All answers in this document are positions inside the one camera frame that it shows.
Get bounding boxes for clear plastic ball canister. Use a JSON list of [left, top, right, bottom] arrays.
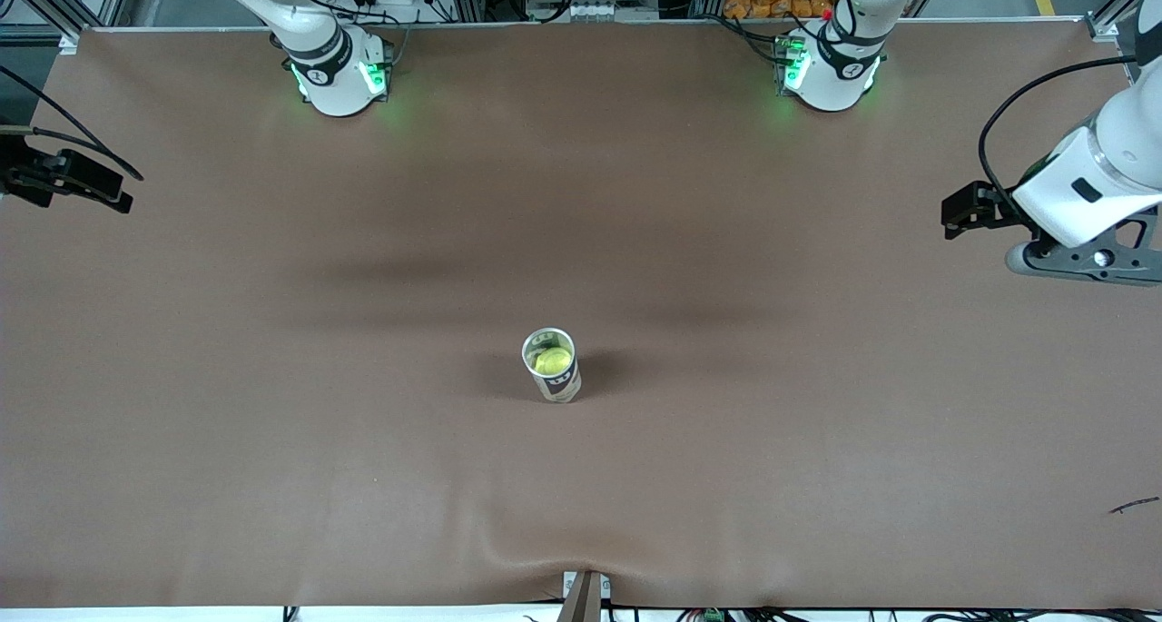
[[521, 327, 583, 404]]

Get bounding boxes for white terminal block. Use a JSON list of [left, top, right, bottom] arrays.
[[567, 0, 659, 22]]

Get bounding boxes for brown table mat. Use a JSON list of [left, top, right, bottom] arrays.
[[0, 18, 1162, 609]]

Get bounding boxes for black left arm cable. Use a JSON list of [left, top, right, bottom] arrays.
[[978, 54, 1140, 232]]

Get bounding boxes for aluminium camera post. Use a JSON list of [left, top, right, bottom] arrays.
[[558, 570, 611, 622]]

